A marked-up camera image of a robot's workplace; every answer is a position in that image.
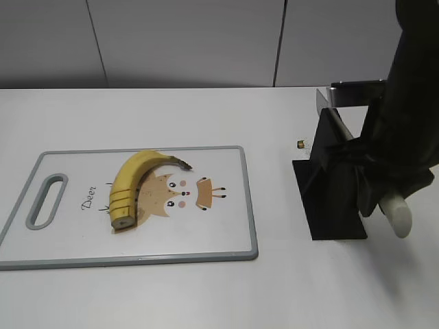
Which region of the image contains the knife with white handle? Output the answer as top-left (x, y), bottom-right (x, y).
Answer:
top-left (316, 89), bottom-right (412, 239)

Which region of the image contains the white grey-rimmed cutting board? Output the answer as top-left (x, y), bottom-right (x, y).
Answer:
top-left (1, 145), bottom-right (258, 270)

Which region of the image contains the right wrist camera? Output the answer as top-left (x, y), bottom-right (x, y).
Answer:
top-left (327, 80), bottom-right (386, 108)

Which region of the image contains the black knife stand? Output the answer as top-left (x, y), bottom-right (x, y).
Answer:
top-left (292, 108), bottom-right (367, 241)

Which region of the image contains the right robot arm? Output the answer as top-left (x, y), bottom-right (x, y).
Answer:
top-left (328, 1), bottom-right (438, 217)

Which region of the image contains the right black cloth-covered gripper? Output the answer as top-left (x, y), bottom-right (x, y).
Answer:
top-left (327, 98), bottom-right (435, 217)

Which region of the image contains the yellow banana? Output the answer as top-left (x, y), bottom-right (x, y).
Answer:
top-left (108, 149), bottom-right (192, 230)

